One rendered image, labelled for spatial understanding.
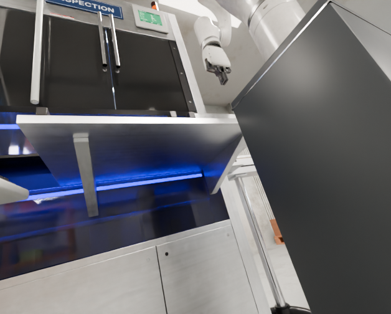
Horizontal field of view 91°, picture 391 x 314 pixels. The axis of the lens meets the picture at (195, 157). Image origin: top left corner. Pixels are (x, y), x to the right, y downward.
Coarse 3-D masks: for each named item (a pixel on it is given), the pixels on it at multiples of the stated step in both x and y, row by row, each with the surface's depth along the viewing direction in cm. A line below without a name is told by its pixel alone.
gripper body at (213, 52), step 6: (216, 42) 77; (204, 48) 78; (210, 48) 77; (216, 48) 78; (204, 54) 77; (210, 54) 75; (216, 54) 76; (222, 54) 78; (204, 60) 77; (210, 60) 74; (216, 60) 75; (222, 60) 76; (228, 60) 78; (204, 66) 77; (228, 66) 77; (210, 72) 78
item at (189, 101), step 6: (174, 42) 130; (174, 48) 127; (174, 54) 125; (174, 60) 122; (180, 60) 124; (180, 66) 122; (180, 72) 120; (180, 78) 117; (186, 84) 117; (186, 90) 115; (186, 96) 113; (186, 102) 111; (192, 102) 113; (192, 108) 111
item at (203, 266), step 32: (224, 224) 87; (96, 256) 65; (128, 256) 68; (160, 256) 72; (192, 256) 76; (224, 256) 81; (0, 288) 53; (32, 288) 56; (64, 288) 58; (96, 288) 61; (128, 288) 64; (160, 288) 67; (192, 288) 71; (224, 288) 75
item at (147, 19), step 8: (136, 8) 128; (144, 8) 131; (136, 16) 124; (144, 16) 128; (152, 16) 131; (160, 16) 134; (136, 24) 121; (144, 24) 124; (152, 24) 127; (160, 24) 130; (168, 32) 130
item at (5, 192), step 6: (0, 180) 42; (0, 186) 41; (6, 186) 43; (12, 186) 45; (18, 186) 47; (0, 192) 42; (6, 192) 43; (12, 192) 45; (18, 192) 47; (24, 192) 49; (0, 198) 45; (6, 198) 46; (12, 198) 47; (18, 198) 48; (24, 198) 50
